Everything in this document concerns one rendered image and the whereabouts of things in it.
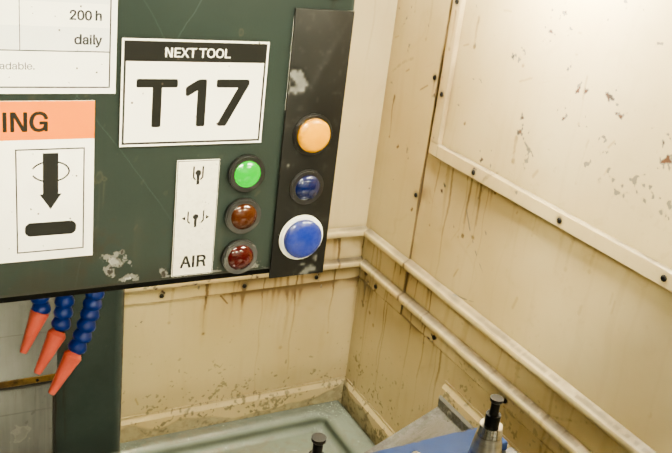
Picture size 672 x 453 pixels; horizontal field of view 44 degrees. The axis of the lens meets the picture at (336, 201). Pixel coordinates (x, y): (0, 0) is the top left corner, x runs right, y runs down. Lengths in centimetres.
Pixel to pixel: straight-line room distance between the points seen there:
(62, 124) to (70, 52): 4
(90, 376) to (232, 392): 64
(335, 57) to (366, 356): 151
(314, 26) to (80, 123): 17
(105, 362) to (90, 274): 86
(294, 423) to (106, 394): 73
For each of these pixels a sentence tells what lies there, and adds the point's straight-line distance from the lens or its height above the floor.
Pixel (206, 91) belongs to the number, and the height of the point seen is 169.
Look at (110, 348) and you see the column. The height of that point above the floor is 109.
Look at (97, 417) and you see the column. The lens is 149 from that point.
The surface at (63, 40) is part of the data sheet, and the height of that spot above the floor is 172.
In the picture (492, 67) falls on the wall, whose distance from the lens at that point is 155.
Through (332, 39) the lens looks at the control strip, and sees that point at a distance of 58.
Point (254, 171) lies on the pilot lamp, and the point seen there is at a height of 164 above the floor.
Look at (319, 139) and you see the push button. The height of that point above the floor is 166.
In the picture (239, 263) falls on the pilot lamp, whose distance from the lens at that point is 60.
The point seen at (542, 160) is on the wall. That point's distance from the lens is 145.
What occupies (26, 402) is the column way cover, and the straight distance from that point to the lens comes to 140.
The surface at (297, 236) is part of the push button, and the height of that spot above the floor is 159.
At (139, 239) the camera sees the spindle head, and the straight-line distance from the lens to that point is 58.
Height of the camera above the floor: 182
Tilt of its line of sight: 20 degrees down
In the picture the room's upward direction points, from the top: 7 degrees clockwise
